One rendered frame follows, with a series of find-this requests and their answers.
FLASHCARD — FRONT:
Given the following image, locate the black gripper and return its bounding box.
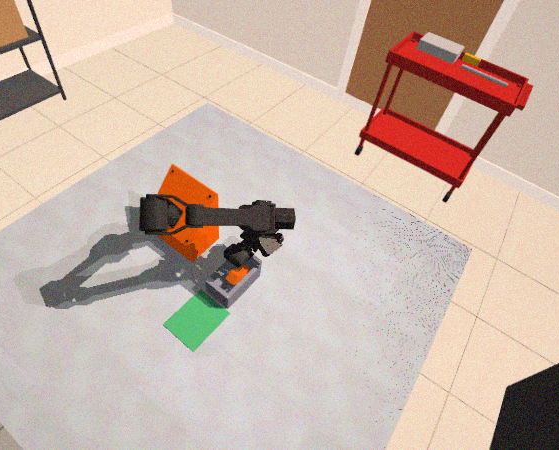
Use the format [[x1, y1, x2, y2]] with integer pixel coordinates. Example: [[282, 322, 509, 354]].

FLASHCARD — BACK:
[[224, 230, 262, 268]]

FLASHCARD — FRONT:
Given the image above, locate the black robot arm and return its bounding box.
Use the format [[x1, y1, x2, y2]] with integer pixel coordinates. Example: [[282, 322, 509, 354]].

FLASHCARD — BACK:
[[139, 194, 296, 257]]

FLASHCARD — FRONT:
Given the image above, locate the orange l-shaped part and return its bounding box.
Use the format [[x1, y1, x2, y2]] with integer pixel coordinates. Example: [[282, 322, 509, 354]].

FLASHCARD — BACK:
[[226, 265, 251, 285]]

